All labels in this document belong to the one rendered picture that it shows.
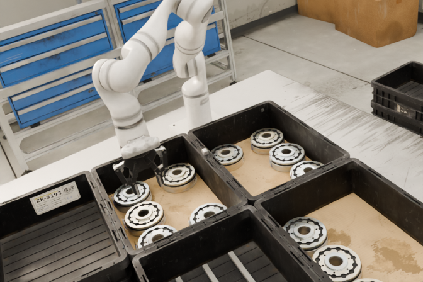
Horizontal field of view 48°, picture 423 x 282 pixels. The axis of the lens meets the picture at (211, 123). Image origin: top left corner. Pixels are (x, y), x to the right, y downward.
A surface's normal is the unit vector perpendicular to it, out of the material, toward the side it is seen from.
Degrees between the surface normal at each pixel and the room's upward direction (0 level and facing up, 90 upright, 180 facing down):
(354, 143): 0
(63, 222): 0
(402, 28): 91
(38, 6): 90
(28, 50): 90
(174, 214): 0
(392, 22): 90
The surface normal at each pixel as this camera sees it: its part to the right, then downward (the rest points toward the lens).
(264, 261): -0.16, -0.85
